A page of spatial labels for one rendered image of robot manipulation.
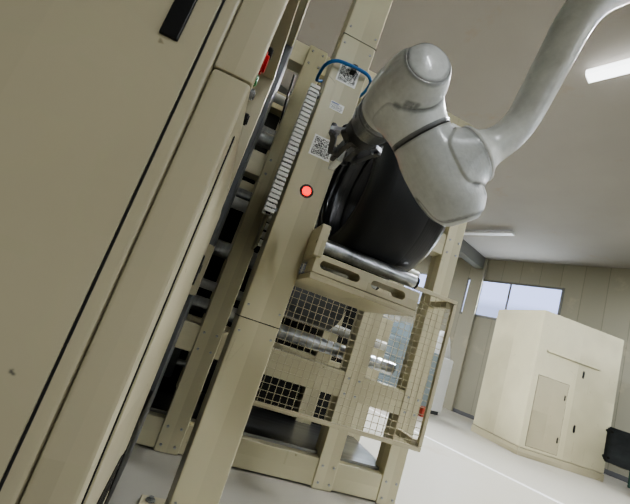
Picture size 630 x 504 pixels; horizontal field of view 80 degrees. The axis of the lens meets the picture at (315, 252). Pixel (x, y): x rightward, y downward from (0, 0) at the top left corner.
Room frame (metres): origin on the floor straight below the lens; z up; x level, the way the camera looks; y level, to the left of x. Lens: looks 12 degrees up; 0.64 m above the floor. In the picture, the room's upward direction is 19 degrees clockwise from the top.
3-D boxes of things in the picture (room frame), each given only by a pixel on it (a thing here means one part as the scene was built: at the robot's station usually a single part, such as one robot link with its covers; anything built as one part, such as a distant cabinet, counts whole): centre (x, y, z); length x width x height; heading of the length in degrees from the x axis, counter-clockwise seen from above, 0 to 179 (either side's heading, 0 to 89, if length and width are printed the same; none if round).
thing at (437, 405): (6.80, -2.52, 0.70); 0.73 x 0.60 x 1.39; 128
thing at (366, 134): (0.65, -0.03, 1.06); 0.09 x 0.06 x 0.09; 103
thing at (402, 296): (1.16, -0.17, 0.83); 0.36 x 0.09 x 0.06; 103
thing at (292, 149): (1.17, 0.18, 1.19); 0.05 x 0.04 x 0.48; 13
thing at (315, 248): (1.26, 0.03, 0.90); 0.40 x 0.03 x 0.10; 13
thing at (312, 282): (1.30, -0.14, 0.80); 0.37 x 0.36 x 0.02; 13
